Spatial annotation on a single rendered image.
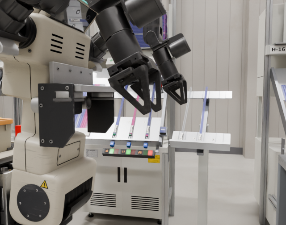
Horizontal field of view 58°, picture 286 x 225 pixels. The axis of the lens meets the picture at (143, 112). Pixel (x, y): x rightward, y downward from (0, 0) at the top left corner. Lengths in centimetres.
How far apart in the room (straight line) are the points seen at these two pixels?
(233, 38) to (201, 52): 55
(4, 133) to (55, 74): 41
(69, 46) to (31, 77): 14
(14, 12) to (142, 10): 28
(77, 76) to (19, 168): 30
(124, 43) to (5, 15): 27
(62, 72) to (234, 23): 421
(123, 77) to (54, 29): 37
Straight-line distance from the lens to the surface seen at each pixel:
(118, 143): 173
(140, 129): 173
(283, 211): 110
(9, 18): 63
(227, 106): 463
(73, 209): 81
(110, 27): 49
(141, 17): 49
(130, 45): 48
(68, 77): 76
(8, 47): 64
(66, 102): 66
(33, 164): 77
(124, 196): 215
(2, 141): 106
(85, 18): 87
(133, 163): 205
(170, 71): 89
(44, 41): 72
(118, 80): 44
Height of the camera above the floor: 102
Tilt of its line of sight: 4 degrees down
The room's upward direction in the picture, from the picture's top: straight up
